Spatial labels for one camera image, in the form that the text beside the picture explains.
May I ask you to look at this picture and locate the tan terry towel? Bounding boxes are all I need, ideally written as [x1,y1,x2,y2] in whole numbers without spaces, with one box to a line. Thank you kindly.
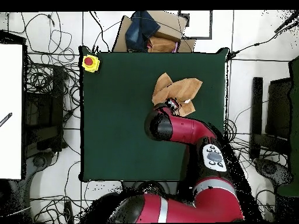
[151,72,203,117]

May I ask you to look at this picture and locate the black flat bar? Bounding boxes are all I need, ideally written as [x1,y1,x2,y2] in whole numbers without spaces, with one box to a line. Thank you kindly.
[249,76,264,160]

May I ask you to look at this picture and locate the dark green table cloth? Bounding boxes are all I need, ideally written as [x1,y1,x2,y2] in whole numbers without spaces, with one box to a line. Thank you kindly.
[79,45,231,183]

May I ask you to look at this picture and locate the brown folded cloth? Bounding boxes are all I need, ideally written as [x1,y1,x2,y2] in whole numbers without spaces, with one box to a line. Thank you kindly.
[147,36,177,53]

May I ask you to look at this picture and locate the brown cardboard box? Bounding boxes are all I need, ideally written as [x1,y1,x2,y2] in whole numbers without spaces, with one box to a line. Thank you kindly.
[112,10,197,53]

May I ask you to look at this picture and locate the blue jeans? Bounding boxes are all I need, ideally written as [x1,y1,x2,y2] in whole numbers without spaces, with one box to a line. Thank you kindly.
[124,10,161,53]

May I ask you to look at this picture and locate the yellow emergency stop button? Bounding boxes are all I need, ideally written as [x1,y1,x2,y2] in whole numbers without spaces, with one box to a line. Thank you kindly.
[81,54,101,74]

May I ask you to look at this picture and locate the black panel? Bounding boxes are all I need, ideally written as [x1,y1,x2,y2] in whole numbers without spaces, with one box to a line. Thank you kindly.
[265,77,293,139]

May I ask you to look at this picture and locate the black round knob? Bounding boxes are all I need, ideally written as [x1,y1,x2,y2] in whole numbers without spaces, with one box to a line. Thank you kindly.
[32,155,46,167]
[262,163,277,176]

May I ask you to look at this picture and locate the dark green fabric panel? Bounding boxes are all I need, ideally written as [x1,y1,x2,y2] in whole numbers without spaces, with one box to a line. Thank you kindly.
[288,55,299,197]

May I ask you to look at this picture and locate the dark grey stand base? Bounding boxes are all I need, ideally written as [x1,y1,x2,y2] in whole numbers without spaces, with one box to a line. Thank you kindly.
[253,157,294,190]
[22,150,59,223]

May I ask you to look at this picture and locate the black equipment rack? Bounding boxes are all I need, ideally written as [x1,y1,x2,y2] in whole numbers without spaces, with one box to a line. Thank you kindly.
[23,65,68,159]

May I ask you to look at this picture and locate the black power strip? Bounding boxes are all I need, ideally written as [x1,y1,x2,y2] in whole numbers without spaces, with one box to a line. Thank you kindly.
[63,200,75,224]

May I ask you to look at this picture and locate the white panel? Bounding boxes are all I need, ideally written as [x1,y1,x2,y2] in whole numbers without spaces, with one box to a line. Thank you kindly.
[0,43,23,180]

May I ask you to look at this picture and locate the striped black rod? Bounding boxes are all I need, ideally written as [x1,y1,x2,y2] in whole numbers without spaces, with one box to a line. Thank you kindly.
[0,112,13,128]

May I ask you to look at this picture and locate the black cable tangle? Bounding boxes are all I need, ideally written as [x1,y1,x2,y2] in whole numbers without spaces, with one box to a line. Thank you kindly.
[20,11,81,131]
[222,117,289,222]
[30,160,99,224]

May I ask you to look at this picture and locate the black cable with connector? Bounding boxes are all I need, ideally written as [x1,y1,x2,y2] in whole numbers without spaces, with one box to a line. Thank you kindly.
[225,20,299,62]

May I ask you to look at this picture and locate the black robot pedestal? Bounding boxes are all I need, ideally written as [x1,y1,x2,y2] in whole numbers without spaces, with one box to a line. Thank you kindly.
[121,180,180,195]

